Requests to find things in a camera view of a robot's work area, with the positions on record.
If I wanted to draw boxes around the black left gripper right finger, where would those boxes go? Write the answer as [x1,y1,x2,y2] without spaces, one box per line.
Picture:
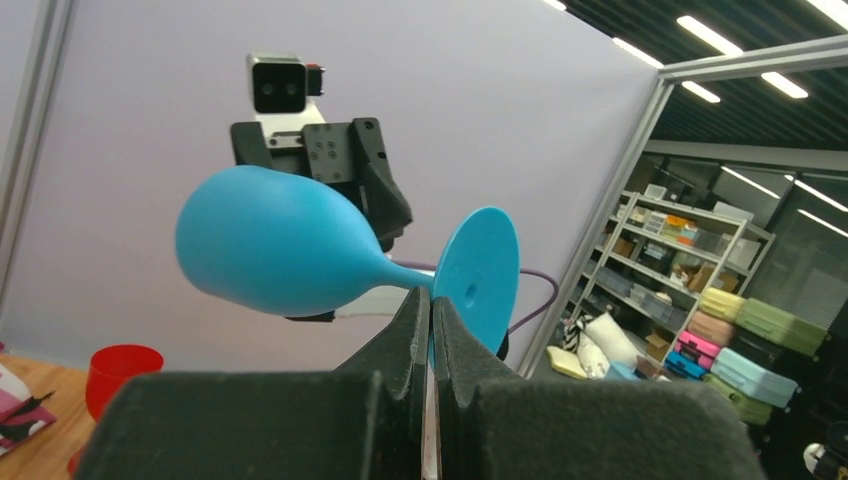
[431,298,764,479]

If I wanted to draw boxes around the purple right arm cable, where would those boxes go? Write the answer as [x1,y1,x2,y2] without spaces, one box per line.
[394,259,561,335]

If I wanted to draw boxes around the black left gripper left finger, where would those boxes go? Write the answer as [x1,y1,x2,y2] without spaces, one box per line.
[75,287,430,479]

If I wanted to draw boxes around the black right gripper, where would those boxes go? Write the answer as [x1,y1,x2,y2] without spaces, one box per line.
[229,117,413,253]

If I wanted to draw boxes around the pink camouflage folded cloth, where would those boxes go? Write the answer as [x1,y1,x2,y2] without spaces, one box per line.
[1,364,57,456]

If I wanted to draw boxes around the metal storage shelf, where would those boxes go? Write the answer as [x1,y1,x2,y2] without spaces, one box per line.
[566,190,776,365]

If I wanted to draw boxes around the blue plastic wine glass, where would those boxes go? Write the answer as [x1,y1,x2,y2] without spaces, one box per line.
[174,165,521,351]

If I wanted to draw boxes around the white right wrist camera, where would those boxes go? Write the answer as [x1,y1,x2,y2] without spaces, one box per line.
[246,52,325,148]

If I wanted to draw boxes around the red plastic wine glass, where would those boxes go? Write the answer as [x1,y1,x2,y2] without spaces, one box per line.
[66,344,166,478]

